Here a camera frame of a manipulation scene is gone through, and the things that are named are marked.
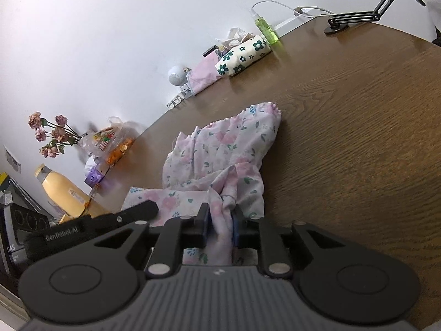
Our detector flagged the pink floral garment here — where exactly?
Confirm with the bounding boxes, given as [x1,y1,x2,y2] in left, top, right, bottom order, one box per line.
[123,102,282,266]

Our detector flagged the yellow bottle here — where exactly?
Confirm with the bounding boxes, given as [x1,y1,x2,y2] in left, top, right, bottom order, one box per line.
[35,164,111,224]

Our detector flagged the purple tissue pack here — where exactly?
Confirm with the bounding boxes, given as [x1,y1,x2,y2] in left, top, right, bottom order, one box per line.
[84,156,109,188]

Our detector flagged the pink artificial flowers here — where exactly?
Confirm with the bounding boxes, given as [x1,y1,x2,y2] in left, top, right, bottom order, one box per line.
[28,111,82,158]

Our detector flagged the clear snack bag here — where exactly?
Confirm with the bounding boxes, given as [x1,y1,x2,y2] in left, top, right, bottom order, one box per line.
[79,117,135,166]

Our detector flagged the white letter ornament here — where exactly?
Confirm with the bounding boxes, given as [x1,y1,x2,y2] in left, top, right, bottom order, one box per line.
[166,92,192,110]

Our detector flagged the white robot figurine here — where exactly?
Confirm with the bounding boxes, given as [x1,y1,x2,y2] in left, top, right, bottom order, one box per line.
[167,64,191,87]

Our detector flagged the folded pink cloth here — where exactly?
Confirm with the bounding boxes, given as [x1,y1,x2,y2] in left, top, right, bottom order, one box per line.
[187,52,221,95]

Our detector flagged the small black box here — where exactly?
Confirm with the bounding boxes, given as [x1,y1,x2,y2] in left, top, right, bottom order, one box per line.
[203,45,219,58]

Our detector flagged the cream green-flower folded cloth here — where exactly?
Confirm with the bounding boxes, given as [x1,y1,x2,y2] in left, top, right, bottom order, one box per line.
[215,36,271,78]

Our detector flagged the crumpled white tissue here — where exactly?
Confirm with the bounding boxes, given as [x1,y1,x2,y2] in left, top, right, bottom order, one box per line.
[216,27,254,51]

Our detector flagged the green spray bottle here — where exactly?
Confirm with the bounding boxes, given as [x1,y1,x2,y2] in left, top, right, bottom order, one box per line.
[250,9,279,45]

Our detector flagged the white power strip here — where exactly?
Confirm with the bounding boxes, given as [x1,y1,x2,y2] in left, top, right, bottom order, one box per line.
[274,6,334,38]

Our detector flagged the white charger cable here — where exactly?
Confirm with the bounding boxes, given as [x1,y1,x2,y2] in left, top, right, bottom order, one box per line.
[251,0,334,18]

